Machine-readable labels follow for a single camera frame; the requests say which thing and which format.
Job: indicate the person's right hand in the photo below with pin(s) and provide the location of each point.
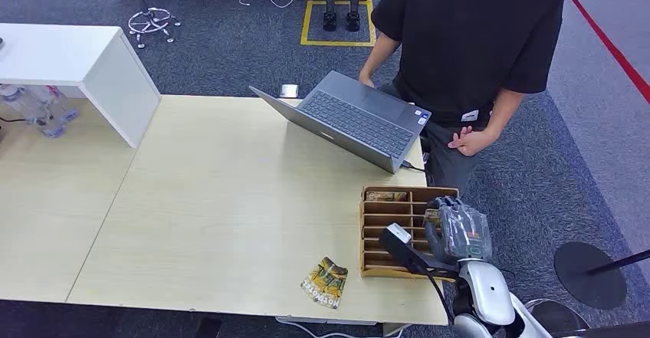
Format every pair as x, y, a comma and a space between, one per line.
366, 78

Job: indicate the person's left hand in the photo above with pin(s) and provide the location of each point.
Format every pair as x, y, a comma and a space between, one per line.
471, 142

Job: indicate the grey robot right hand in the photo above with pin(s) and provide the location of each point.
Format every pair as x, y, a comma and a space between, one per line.
464, 234

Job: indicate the yellow hotel key card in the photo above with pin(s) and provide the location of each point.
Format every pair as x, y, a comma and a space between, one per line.
431, 217

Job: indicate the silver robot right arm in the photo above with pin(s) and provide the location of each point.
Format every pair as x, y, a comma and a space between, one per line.
490, 292

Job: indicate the wooden slotted card organizer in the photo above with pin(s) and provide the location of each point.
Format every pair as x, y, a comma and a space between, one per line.
388, 219

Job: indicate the brown card in organizer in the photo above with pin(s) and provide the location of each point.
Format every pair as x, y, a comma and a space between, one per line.
386, 196

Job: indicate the person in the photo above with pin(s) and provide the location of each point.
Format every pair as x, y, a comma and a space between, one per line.
467, 36

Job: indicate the yellow green hotel card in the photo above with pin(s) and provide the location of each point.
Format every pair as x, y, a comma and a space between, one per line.
336, 265
322, 287

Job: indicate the white name tag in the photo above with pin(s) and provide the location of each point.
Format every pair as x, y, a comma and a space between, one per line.
470, 116

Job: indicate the grey open laptop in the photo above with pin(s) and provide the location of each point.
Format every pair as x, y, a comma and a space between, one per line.
355, 120

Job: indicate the black robot leg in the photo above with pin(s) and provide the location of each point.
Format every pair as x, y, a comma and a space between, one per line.
353, 5
330, 5

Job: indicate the metal floor socket plate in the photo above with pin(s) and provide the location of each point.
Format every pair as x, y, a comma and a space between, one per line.
289, 91

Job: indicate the dark round chrome-rimmed disc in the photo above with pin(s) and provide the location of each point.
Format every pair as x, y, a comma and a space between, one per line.
558, 318

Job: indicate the black round stanchion base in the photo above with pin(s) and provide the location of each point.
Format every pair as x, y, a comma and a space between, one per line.
584, 280

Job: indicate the black bar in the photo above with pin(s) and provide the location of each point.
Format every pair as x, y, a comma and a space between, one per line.
614, 329

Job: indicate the chrome star chair base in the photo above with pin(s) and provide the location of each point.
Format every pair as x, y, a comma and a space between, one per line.
151, 21

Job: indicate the white desk riser shelf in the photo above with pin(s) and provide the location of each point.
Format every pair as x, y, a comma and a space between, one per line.
66, 54

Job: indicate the clear plastic water bottle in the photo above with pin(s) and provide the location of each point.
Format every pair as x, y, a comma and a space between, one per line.
58, 104
30, 109

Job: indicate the black wrist camera pale box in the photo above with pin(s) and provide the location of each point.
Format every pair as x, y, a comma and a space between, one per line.
400, 236

